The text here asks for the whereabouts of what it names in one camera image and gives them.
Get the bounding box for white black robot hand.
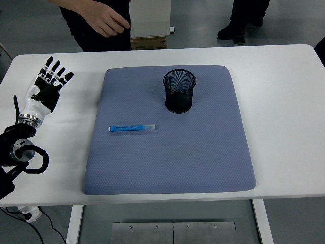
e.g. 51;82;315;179
19;56;75;119

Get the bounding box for blue marker pen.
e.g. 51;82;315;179
108;124;158;132

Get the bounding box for person's hand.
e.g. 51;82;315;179
85;3;131;38

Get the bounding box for black mesh pen holder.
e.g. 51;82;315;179
162;68;197;114

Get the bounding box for person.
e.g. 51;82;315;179
48;0;132;53

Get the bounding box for white power strip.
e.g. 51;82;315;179
17;205;42;224

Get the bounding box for white table leg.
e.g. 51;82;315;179
65;204;84;244
252;199;274;244

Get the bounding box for cardboard box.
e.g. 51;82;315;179
130;35;168;51

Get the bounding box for blue-grey padded mat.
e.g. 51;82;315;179
83;64;257;196

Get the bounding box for white cabinet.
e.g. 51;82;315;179
129;0;172;39

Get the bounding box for grey metal plate with screws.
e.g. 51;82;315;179
111;222;236;244

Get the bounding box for person's legs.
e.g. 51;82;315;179
217;0;271;41

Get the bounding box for black object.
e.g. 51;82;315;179
314;37;325;68

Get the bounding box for black floor cable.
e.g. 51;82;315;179
0;207;67;244

